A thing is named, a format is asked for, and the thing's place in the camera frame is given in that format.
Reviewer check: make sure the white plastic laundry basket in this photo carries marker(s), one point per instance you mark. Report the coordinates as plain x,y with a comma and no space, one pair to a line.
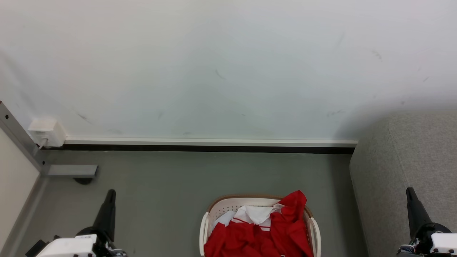
221,210

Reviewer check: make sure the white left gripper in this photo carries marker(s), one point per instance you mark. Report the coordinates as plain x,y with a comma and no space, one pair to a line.
68,247

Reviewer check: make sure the white wall socket box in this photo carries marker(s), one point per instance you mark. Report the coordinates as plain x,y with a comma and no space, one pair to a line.
46,132

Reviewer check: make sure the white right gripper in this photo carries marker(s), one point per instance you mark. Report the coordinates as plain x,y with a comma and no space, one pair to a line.
438,242

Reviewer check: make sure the white and black baseboard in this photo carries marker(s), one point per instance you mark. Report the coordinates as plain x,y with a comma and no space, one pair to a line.
210,145

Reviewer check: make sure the black round foot pad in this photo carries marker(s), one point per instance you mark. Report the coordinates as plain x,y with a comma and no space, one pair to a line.
83,181

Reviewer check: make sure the grey fabric sofa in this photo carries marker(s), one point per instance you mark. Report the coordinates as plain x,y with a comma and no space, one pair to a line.
407,164

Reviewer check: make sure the beige partition panel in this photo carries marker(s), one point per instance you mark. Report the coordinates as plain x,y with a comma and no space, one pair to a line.
14,182

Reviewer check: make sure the grey metal frame post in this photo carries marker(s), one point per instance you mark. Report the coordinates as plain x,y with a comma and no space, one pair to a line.
18,137

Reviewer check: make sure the red jersey clothing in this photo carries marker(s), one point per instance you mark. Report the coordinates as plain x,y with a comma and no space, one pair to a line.
264,235

